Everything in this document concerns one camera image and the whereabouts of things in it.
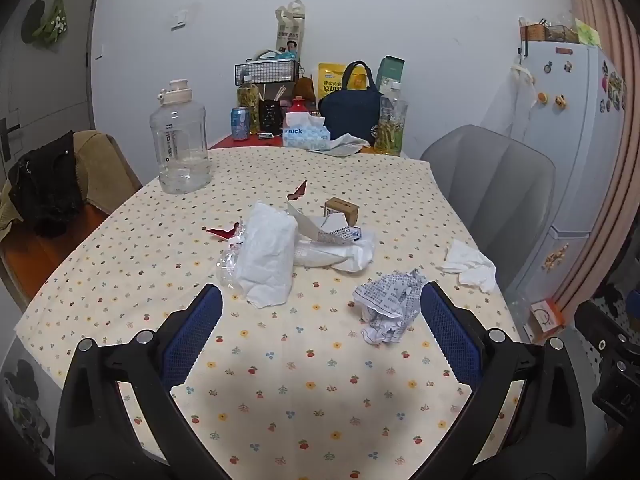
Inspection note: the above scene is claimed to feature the grey door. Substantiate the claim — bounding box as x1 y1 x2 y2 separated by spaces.
0 0 103 171

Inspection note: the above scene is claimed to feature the brown wicker basket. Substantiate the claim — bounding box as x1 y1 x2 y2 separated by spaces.
519 17 547 42

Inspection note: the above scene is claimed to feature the white plastic bag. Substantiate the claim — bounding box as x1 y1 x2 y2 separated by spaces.
295 234 377 273

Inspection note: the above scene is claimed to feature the large clear water jug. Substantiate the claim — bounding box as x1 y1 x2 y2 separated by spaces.
149 79 210 195

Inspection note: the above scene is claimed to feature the group of colourful fridge magnets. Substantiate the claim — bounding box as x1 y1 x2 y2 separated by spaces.
597 60 627 113

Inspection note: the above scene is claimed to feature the pink curtain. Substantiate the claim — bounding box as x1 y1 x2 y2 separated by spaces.
552 0 640 311

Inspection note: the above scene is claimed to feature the black wire basket rack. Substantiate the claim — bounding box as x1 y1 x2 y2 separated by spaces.
234 59 301 83

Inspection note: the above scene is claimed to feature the clear plastic bag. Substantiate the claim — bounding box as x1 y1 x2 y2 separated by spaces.
505 292 531 331

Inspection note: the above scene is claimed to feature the brown plush toy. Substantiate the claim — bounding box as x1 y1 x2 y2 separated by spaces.
292 77 317 103

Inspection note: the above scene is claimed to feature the white hanging cloth bag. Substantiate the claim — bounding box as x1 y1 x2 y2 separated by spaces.
480 60 536 151

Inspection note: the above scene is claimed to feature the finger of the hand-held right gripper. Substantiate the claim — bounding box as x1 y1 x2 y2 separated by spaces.
574 300 633 358

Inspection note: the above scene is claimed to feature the white paper bag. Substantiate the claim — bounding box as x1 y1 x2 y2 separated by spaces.
275 0 307 61

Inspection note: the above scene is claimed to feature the navy lunch bag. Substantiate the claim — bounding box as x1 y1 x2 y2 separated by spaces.
318 61 385 141

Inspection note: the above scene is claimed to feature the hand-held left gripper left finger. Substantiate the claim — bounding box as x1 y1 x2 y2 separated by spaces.
56 284 223 480

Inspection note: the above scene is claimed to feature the blue drink can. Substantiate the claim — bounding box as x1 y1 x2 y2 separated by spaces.
230 107 251 141

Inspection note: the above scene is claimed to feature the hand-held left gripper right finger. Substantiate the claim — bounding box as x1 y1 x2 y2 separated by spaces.
410 281 587 480

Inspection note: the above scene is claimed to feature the green card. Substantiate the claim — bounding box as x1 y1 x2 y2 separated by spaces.
575 19 601 47

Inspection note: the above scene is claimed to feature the small white tissue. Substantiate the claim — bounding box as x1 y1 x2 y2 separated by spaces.
436 239 497 293

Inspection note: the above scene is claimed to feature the orange white box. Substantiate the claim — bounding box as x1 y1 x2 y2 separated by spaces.
529 299 566 338

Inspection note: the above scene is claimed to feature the yellow cluster fridge magnet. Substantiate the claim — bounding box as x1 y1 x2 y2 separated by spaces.
542 244 571 272

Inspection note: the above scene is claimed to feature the large white tissue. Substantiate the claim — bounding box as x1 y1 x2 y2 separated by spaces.
235 200 299 309

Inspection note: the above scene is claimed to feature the grey chair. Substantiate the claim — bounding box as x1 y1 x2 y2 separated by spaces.
419 124 557 291

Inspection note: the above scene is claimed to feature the printed paper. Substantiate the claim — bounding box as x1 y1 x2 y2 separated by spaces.
354 268 427 345

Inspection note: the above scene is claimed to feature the small dark wire basket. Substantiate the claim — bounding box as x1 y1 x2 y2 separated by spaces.
544 24 580 43

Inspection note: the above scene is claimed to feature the red white paper wrapper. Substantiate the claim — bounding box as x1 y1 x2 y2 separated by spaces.
206 221 241 239

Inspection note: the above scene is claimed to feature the green box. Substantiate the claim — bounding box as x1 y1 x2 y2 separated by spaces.
376 56 405 96

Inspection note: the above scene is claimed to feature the slim yellow tea bottle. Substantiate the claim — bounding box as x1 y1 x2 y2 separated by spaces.
237 75 261 136

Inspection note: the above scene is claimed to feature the white refrigerator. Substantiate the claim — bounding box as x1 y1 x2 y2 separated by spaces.
492 40 628 331

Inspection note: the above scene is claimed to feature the blue white printed packet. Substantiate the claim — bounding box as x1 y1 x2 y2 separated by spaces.
287 202 363 247

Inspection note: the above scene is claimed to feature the grey white cloth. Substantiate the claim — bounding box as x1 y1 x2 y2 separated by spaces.
307 132 371 156

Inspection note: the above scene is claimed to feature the blue tissue box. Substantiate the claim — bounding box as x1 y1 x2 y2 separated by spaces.
282 112 333 151

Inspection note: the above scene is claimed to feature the yellow snack bag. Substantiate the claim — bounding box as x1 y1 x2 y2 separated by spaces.
318 62 351 101

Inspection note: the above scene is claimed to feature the large yellow tea bottle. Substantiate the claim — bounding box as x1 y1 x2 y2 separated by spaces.
372 80 408 157

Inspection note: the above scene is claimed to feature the black pen holder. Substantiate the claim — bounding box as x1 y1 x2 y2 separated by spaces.
258 99 282 133

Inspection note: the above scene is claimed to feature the small cardboard box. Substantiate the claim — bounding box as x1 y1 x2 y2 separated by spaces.
324 198 362 226

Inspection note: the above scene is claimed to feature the green hanging plush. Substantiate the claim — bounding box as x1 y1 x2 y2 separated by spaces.
32 0 68 50

